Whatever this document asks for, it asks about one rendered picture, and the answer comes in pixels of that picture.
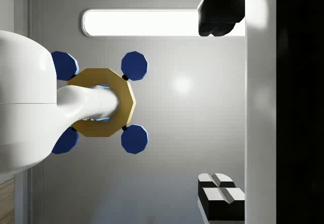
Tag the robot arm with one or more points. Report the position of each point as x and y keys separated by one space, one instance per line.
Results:
x=27 y=102

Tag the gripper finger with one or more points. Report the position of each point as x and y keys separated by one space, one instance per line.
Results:
x=222 y=11
x=222 y=208

